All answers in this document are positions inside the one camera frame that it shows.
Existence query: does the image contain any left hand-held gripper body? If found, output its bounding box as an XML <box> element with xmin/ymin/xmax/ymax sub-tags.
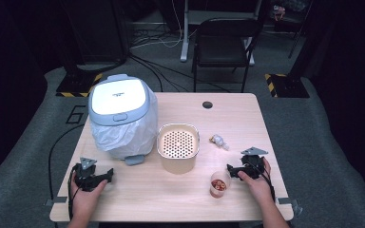
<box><xmin>72</xmin><ymin>157</ymin><xmax>108</xmax><ymax>193</ymax></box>

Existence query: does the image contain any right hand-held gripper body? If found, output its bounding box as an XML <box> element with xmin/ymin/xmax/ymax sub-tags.
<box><xmin>237</xmin><ymin>146</ymin><xmax>269</xmax><ymax>181</ymax></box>

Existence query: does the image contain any clear plastic cup with leftovers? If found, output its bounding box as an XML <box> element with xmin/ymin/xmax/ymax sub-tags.
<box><xmin>209</xmin><ymin>170</ymin><xmax>232</xmax><ymax>200</ymax></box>

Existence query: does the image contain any clear wrapper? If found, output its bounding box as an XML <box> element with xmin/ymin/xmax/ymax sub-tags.
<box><xmin>208</xmin><ymin>134</ymin><xmax>230</xmax><ymax>151</ymax></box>

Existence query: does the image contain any white plastic trash bag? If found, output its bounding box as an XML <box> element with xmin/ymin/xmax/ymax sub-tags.
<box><xmin>89</xmin><ymin>91</ymin><xmax>160</xmax><ymax>161</ymax></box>

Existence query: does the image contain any beige perforated strainer container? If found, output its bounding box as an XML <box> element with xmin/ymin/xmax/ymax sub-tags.
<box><xmin>156</xmin><ymin>123</ymin><xmax>202</xmax><ymax>176</ymax></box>

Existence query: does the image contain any white grey pedal trash can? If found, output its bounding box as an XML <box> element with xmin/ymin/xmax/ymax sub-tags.
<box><xmin>87</xmin><ymin>73</ymin><xmax>160</xmax><ymax>166</ymax></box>

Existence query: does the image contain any person's left hand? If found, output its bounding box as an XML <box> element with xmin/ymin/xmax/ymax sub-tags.
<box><xmin>68</xmin><ymin>176</ymin><xmax>109</xmax><ymax>220</ymax></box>

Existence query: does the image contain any person's right hand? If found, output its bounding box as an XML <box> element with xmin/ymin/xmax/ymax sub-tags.
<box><xmin>236</xmin><ymin>157</ymin><xmax>276</xmax><ymax>207</ymax></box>

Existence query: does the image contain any grey floor mat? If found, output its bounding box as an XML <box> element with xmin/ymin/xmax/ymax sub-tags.
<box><xmin>0</xmin><ymin>66</ymin><xmax>365</xmax><ymax>228</ymax></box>

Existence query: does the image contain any black yellow striped stand base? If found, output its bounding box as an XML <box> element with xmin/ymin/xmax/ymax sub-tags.
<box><xmin>55</xmin><ymin>72</ymin><xmax>105</xmax><ymax>99</ymax></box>
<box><xmin>264</xmin><ymin>73</ymin><xmax>311</xmax><ymax>99</ymax></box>

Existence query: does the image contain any black folding chair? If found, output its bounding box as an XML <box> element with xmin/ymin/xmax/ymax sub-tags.
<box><xmin>191</xmin><ymin>17</ymin><xmax>264</xmax><ymax>94</ymax></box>

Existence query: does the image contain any dark metal stand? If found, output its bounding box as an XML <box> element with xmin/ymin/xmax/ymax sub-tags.
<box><xmin>287</xmin><ymin>0</ymin><xmax>316</xmax><ymax>60</ymax></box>

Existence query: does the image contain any right hand-held gripper cable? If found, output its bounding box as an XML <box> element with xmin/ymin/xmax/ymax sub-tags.
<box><xmin>248</xmin><ymin>160</ymin><xmax>277</xmax><ymax>202</ymax></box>

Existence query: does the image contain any hand-held gripper cable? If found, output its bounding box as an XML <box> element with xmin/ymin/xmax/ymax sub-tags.
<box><xmin>248</xmin><ymin>160</ymin><xmax>277</xmax><ymax>202</ymax></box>
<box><xmin>67</xmin><ymin>165</ymin><xmax>78</xmax><ymax>221</ymax></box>

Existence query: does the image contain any left hand-held gripper cable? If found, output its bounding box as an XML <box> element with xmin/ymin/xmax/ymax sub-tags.
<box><xmin>67</xmin><ymin>165</ymin><xmax>78</xmax><ymax>221</ymax></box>

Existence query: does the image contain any grey table bracket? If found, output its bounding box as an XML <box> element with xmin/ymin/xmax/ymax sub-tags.
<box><xmin>277</xmin><ymin>197</ymin><xmax>304</xmax><ymax>219</ymax></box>
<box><xmin>44</xmin><ymin>196</ymin><xmax>68</xmax><ymax>208</ymax></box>

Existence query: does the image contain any black floor cables bundle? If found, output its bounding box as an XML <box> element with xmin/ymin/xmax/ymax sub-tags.
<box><xmin>128</xmin><ymin>52</ymin><xmax>233</xmax><ymax>94</ymax></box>

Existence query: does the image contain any white metal desk frame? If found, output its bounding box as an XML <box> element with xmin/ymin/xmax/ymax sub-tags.
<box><xmin>179</xmin><ymin>0</ymin><xmax>264</xmax><ymax>67</ymax></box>

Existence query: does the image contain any white floor cable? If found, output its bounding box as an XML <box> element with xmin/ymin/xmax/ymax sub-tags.
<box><xmin>129</xmin><ymin>0</ymin><xmax>184</xmax><ymax>50</ymax></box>

